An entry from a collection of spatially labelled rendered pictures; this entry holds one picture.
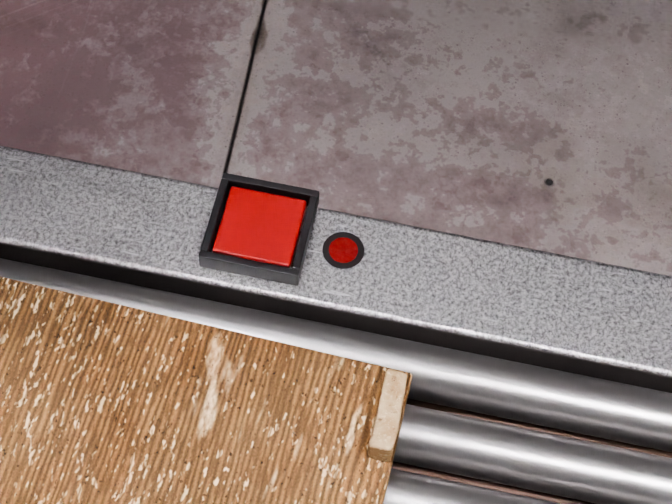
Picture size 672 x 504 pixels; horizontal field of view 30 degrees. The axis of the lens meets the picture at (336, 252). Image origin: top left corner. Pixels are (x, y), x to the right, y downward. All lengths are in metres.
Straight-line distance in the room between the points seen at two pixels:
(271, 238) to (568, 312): 0.23
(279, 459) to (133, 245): 0.21
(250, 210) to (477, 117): 1.24
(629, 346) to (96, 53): 1.46
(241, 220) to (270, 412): 0.16
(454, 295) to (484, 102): 1.26
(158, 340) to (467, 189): 1.23
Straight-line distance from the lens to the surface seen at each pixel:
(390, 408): 0.85
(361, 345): 0.91
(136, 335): 0.90
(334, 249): 0.95
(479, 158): 2.11
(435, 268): 0.95
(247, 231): 0.95
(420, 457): 0.90
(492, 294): 0.95
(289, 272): 0.93
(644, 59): 2.30
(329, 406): 0.88
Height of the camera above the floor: 1.75
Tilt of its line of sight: 61 degrees down
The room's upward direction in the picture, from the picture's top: 4 degrees clockwise
